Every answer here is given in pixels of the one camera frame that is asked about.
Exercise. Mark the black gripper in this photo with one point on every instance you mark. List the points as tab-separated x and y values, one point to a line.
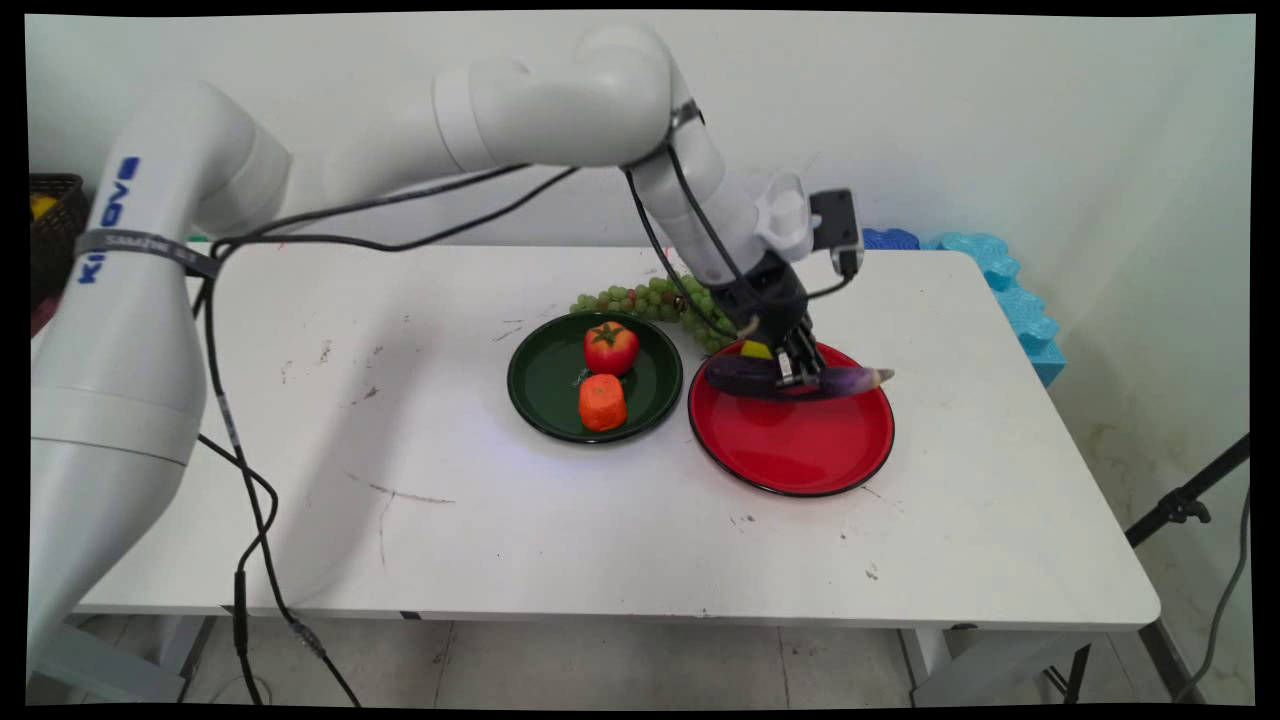
770	295

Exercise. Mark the purple eggplant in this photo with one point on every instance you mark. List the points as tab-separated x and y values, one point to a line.
740	378

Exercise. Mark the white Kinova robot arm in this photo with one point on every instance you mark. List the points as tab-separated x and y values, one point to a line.
130	330

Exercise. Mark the green apple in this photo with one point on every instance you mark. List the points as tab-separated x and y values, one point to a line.
757	350

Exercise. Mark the red plate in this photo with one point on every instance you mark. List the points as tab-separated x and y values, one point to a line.
790	445

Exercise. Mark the dark blue foam mat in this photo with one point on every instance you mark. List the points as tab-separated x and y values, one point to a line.
890	240

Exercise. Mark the green grape bunch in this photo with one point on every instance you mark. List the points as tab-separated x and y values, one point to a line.
640	298

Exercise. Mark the red tomato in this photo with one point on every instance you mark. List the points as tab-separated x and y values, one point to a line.
611	348

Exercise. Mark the orange carrot piece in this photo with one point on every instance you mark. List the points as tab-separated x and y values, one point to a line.
603	403

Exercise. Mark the light blue foam mat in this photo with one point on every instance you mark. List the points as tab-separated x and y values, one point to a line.
1020	310

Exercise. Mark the dark green plate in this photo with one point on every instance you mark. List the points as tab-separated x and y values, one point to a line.
545	385

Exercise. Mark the black tripod stand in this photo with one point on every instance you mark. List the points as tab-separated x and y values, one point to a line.
1185	505

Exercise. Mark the black woven basket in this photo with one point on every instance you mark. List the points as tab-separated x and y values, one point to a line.
55	240

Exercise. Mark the pink object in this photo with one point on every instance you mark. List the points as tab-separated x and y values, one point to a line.
42	315

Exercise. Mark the yellow item in basket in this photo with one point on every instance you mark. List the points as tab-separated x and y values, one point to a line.
42	205

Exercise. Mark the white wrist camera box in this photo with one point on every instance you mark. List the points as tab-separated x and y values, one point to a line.
836	225

